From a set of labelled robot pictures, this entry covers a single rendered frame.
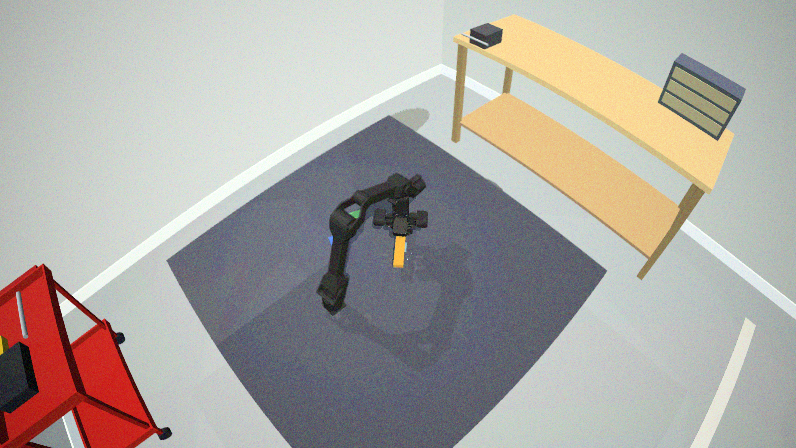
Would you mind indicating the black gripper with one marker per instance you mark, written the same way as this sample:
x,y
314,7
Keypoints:
x,y
381,218

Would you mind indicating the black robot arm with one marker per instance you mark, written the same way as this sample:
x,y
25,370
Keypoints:
x,y
344,226

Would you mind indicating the yellow rectangular bar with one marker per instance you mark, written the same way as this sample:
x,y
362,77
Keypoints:
x,y
399,251

